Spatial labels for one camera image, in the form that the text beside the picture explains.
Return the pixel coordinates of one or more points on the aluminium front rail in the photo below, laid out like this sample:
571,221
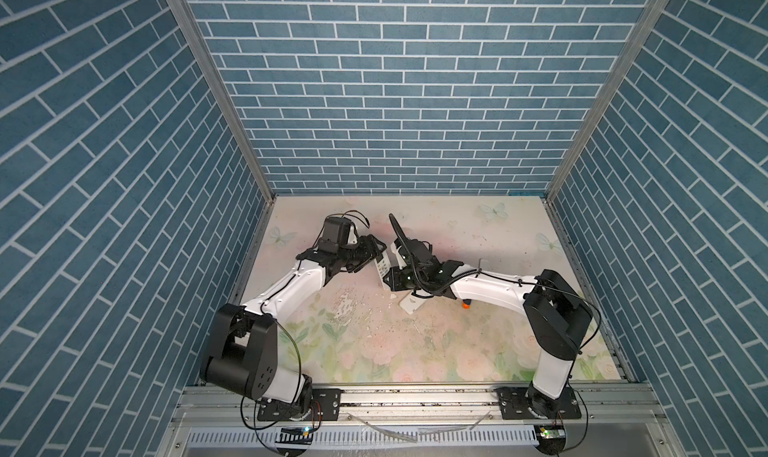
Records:
593,402

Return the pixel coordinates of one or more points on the left controller board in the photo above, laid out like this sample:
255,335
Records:
294,442

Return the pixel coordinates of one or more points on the white remote with display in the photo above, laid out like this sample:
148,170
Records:
383,265

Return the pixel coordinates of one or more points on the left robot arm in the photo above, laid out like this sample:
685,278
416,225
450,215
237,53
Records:
241,353

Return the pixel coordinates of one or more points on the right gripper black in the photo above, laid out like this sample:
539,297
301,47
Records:
391,278

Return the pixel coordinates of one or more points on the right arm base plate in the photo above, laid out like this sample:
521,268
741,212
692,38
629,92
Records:
521,403

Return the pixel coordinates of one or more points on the grey white remote control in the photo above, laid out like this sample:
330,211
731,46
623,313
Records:
411,302

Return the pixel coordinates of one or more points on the controller board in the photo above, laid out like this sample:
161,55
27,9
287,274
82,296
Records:
294,442
551,439

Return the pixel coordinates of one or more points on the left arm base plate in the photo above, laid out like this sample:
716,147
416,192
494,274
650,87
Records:
325,402

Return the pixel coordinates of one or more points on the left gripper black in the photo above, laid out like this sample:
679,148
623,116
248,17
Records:
368,250

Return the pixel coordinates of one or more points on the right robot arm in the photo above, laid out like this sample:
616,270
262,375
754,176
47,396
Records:
558,317

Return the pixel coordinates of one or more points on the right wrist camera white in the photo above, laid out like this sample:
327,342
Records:
400,254

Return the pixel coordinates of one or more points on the right controller board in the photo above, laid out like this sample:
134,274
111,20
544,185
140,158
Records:
551,439

